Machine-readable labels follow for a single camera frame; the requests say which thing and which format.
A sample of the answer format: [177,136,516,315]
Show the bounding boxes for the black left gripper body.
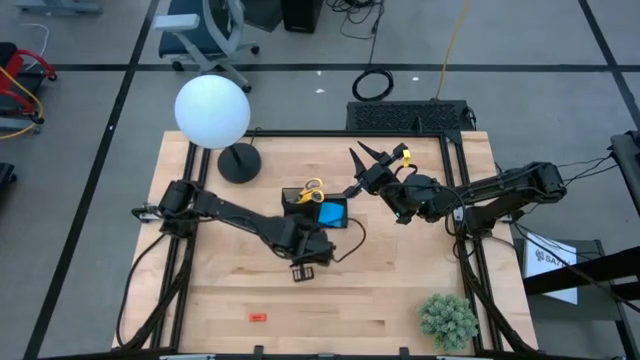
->
[272,219,337,267]

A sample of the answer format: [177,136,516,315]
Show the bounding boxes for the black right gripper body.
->
[342,142,412,199]

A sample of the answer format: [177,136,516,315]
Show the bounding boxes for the blue sticky note pad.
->
[318,201,347,228]

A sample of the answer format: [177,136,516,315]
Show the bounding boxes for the yellow-handled scissors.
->
[295,176,325,205]

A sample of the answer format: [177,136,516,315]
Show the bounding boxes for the black mesh desk organizer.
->
[281,186,350,230]

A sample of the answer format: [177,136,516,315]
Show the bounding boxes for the grey and blue office chair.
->
[153,0,261,94]

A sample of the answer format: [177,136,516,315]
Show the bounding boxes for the black perforated metal case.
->
[345,99,476,133]

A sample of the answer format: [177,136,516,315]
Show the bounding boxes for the green artificial plant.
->
[417,293,480,352]

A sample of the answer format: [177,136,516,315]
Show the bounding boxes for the black computer tower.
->
[280,0,325,34]

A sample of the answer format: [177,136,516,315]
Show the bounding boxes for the white globe table lamp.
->
[173,73,263,185]

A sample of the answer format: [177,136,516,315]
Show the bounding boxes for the white printed paper sheet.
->
[523,231,580,306]

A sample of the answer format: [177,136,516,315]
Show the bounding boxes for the black support beam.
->
[522,245,640,301]

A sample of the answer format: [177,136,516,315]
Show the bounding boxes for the black floor equipment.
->
[0,162,18,201]

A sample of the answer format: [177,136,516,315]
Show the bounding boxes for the grey furniture base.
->
[13,0,105,16]

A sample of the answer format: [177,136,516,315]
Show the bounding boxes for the red cart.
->
[0,41,59,135]

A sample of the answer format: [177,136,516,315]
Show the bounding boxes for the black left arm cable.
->
[332,217,367,264]

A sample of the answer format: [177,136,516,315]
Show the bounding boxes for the coiled black cable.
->
[349,68,394,103]

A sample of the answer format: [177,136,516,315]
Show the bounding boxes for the thick yellow hanging cable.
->
[434,0,472,100]

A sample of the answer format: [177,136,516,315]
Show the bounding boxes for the black arm base cable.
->
[115,232,171,350]

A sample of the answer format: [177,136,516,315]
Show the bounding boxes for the yellow hose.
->
[0,64,45,141]

